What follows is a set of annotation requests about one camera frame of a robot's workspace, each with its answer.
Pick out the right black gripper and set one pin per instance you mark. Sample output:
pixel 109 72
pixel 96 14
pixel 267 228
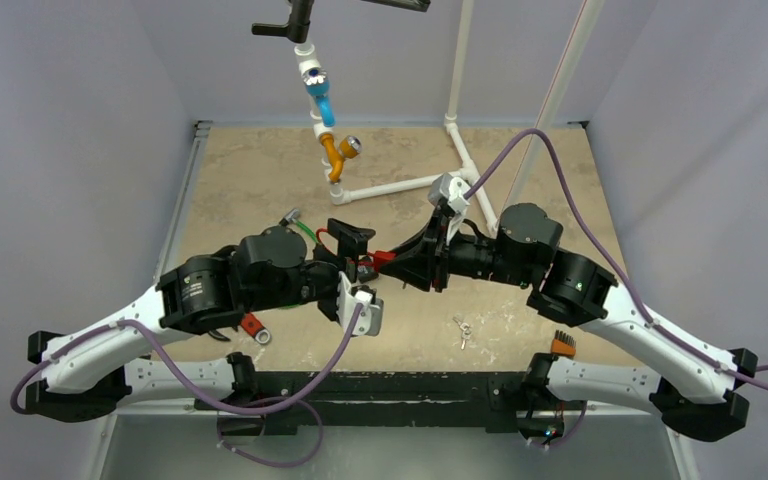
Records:
pixel 438 250

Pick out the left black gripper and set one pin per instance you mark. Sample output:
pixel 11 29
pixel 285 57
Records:
pixel 352 243

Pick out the red cable lock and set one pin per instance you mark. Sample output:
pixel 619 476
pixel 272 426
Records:
pixel 374 260

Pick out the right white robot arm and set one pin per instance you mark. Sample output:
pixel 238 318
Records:
pixel 690 385

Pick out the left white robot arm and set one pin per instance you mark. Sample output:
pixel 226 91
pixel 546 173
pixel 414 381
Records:
pixel 122 358

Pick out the silver key bunch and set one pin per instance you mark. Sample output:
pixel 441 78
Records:
pixel 465 331

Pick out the orange hex key set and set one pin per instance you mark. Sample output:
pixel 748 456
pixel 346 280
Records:
pixel 563 344

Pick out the orange tap valve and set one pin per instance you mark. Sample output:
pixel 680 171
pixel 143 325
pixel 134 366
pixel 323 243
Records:
pixel 337 153

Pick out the white pole with red stripe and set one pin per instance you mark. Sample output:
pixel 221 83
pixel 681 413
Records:
pixel 579 36

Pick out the blue tap valve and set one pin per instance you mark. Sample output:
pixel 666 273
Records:
pixel 317 84

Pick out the green cable lock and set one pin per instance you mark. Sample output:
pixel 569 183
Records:
pixel 293 218

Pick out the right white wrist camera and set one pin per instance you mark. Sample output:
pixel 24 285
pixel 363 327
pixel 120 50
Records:
pixel 449 193

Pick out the white PVC pipe frame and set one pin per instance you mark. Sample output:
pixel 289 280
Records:
pixel 306 57

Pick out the red handled adjustable wrench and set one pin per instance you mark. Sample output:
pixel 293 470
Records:
pixel 255 329

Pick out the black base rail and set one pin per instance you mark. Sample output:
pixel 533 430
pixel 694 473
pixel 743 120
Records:
pixel 497 402

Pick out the black crank handle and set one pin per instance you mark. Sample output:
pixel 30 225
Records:
pixel 297 26

